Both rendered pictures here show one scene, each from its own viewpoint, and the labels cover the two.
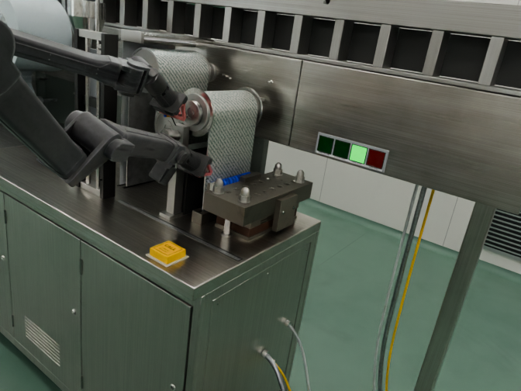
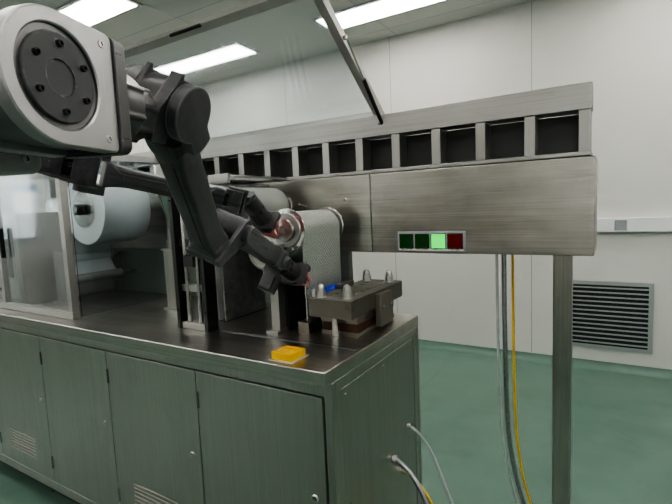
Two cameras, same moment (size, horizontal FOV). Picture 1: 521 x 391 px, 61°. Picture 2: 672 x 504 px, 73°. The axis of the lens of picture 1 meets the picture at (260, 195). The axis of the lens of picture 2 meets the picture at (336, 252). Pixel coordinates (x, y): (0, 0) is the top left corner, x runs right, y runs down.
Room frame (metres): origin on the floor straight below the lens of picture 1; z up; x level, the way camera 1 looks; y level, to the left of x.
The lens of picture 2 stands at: (-0.20, 0.12, 1.32)
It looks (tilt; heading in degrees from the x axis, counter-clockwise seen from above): 6 degrees down; 358
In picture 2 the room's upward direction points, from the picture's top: 3 degrees counter-clockwise
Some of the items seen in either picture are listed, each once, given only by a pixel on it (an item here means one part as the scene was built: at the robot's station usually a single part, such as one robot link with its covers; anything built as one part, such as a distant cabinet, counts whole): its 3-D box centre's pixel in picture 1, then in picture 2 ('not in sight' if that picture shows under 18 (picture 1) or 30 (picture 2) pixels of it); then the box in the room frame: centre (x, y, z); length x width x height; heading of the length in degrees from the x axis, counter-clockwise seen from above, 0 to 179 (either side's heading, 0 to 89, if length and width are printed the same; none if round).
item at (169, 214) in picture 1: (173, 172); (274, 289); (1.33, 0.29, 1.05); 0.06 x 0.05 x 0.31; 147
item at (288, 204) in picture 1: (285, 212); (384, 307); (1.34, -0.09, 0.97); 0.10 x 0.03 x 0.11; 147
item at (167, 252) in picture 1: (167, 252); (288, 353); (1.06, 0.23, 0.91); 0.07 x 0.07 x 0.02; 57
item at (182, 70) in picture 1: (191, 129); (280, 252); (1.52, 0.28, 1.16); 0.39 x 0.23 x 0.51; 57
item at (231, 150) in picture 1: (230, 156); (323, 267); (1.41, 0.12, 1.11); 0.23 x 0.01 x 0.18; 147
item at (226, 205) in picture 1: (261, 195); (359, 296); (1.38, 0.00, 1.00); 0.40 x 0.16 x 0.06; 147
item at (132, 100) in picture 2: not in sight; (110, 106); (0.35, 0.36, 1.45); 0.09 x 0.08 x 0.12; 75
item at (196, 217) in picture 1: (225, 208); (326, 318); (1.42, 0.12, 0.92); 0.28 x 0.04 x 0.04; 147
